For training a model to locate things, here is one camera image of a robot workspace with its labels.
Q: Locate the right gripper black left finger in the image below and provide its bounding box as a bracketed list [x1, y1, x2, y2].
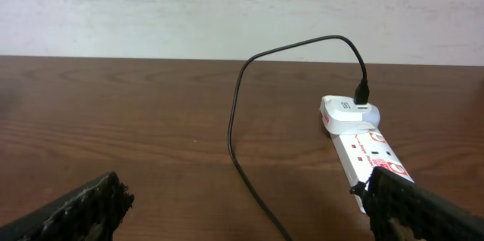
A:
[1, 171, 135, 241]

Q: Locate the white power strip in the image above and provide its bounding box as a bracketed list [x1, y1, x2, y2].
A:
[330, 127, 415, 214]

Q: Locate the white USB charger plug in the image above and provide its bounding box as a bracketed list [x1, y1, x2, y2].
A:
[319, 95, 380, 135]

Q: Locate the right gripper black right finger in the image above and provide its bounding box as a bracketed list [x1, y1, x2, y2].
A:
[350, 167, 483, 241]

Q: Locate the black USB charging cable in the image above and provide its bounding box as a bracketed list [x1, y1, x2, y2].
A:
[227, 35, 371, 241]

